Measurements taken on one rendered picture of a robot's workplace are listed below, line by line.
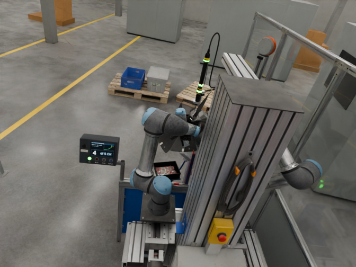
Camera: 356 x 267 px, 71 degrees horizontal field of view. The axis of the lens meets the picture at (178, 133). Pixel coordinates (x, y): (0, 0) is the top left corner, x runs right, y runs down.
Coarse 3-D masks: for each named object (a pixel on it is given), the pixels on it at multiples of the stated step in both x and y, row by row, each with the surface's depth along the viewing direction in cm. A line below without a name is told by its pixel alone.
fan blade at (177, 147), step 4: (192, 136) 215; (176, 140) 211; (180, 140) 210; (192, 140) 210; (176, 144) 208; (180, 144) 207; (192, 144) 207; (172, 148) 206; (176, 148) 205; (180, 148) 204; (192, 148) 203; (196, 148) 202
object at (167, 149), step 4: (160, 136) 239; (164, 136) 236; (168, 136) 233; (160, 140) 238; (164, 140) 235; (168, 140) 233; (172, 140) 232; (164, 144) 234; (168, 144) 232; (172, 144) 231; (164, 148) 233; (168, 148) 232
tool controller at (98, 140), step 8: (88, 136) 178; (96, 136) 180; (104, 136) 182; (80, 144) 174; (88, 144) 174; (96, 144) 175; (104, 144) 175; (112, 144) 176; (80, 152) 176; (88, 152) 176; (104, 152) 177; (112, 152) 178; (80, 160) 178; (88, 160) 178
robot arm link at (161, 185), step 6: (156, 180) 150; (162, 180) 151; (168, 180) 153; (150, 186) 150; (156, 186) 147; (162, 186) 147; (168, 186) 149; (150, 192) 150; (156, 192) 148; (162, 192) 147; (168, 192) 150; (156, 198) 151; (162, 198) 150; (168, 198) 154
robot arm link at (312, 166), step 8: (312, 160) 136; (312, 168) 129; (320, 168) 132; (272, 176) 150; (280, 176) 144; (320, 176) 132; (272, 184) 149; (280, 184) 145; (288, 184) 143; (312, 184) 128
